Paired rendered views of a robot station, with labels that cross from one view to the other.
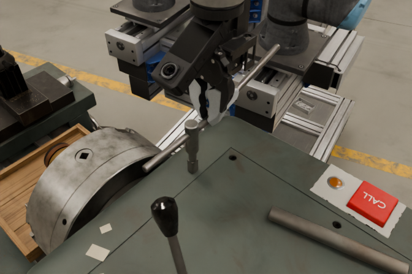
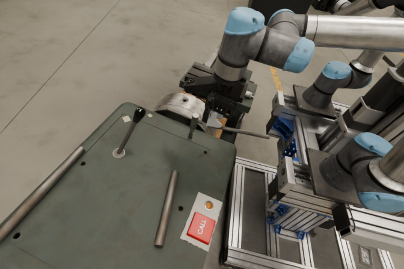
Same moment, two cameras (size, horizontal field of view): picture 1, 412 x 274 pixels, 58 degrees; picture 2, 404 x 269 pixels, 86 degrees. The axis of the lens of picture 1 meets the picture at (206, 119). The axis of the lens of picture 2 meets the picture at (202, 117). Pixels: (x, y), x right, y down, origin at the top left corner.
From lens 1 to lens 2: 0.45 m
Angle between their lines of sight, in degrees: 40
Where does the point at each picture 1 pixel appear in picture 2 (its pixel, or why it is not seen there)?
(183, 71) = (190, 84)
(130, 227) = (153, 123)
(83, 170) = (177, 102)
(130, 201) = (165, 120)
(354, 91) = not seen: outside the picture
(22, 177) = not seen: hidden behind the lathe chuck
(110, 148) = (192, 107)
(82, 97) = (244, 105)
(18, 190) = not seen: hidden behind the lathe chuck
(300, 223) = (171, 185)
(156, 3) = (311, 100)
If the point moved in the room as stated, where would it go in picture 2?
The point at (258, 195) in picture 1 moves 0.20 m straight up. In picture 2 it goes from (185, 167) to (196, 126)
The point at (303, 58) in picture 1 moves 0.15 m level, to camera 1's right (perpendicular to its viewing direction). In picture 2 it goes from (329, 191) to (360, 231)
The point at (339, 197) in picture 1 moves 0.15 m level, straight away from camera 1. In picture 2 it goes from (199, 208) to (250, 221)
